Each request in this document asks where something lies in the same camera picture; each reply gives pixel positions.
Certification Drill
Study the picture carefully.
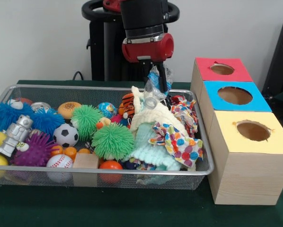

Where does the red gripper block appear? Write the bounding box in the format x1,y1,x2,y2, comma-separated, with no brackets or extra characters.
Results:
121,33,175,93

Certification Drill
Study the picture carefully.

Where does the clear plastic wrapper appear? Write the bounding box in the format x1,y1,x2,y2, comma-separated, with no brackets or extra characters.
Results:
143,65,173,110

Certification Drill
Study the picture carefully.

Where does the cream knitted cloth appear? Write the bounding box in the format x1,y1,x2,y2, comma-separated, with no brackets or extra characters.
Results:
128,86,189,138

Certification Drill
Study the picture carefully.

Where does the tiger striped toy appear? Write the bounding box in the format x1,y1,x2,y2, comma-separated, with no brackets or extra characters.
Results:
117,92,134,119

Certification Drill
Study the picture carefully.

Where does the multicoloured patterned cloth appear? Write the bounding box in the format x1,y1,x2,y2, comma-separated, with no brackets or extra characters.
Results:
149,121,204,167

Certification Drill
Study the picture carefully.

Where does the mint knitted cloth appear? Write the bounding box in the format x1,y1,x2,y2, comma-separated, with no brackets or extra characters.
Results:
127,124,181,172

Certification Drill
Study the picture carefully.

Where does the green spiky ball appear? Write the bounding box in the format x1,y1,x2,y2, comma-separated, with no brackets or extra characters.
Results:
71,105,104,140
91,123,135,161

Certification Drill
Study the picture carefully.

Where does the red maraca rattle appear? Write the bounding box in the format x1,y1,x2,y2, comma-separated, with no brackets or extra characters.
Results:
99,161,124,184

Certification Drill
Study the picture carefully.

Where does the clear shallow mesh bin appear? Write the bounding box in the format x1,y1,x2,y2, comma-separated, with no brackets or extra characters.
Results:
0,84,215,191

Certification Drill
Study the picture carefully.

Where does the wooden box with three holes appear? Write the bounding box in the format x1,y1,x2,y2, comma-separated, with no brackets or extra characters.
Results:
190,57,283,206

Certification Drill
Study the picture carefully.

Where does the small blue globe ball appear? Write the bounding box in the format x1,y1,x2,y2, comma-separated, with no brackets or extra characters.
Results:
97,102,116,119

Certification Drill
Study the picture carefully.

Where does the black white soccer ball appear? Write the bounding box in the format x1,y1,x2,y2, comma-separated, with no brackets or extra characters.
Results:
53,123,80,148

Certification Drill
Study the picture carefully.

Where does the flat wooden block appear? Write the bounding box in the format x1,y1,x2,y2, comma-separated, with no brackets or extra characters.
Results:
72,153,100,187

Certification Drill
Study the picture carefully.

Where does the black panel stand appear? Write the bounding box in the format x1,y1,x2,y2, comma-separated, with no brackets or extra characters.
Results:
261,16,283,112

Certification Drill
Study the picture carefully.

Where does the blue spiky ball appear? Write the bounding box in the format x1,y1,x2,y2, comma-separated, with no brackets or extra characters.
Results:
0,100,34,132
32,108,65,135

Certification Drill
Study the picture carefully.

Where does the silver drink can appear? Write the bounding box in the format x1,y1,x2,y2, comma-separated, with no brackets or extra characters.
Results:
30,101,51,112

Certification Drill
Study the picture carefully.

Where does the white baseball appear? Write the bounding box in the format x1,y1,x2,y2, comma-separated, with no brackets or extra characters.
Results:
46,154,74,183

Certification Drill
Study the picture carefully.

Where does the dark green tablecloth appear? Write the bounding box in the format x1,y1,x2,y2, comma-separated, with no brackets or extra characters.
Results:
0,79,283,227

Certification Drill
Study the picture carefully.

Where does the purple monster toy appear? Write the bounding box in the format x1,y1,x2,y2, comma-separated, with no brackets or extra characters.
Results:
10,132,56,167

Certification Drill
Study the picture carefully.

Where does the silver toy robot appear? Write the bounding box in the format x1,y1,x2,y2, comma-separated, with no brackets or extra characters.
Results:
0,115,33,157

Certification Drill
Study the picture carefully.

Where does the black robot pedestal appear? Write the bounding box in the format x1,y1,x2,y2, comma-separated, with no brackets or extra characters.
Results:
82,0,180,82

